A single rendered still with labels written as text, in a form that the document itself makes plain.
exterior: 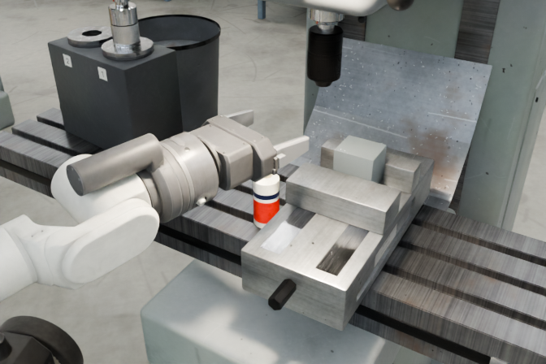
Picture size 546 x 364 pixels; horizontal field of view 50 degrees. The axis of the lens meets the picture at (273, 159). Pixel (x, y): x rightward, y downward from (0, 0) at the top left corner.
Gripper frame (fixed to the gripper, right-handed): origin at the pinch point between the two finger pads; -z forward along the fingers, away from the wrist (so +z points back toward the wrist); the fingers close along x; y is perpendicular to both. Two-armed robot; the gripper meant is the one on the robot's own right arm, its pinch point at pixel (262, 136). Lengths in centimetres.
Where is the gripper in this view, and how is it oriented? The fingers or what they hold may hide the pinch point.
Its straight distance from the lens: 77.1
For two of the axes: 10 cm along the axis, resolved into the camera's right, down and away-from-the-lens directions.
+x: -7.0, -3.7, 6.1
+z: -7.2, 3.6, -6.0
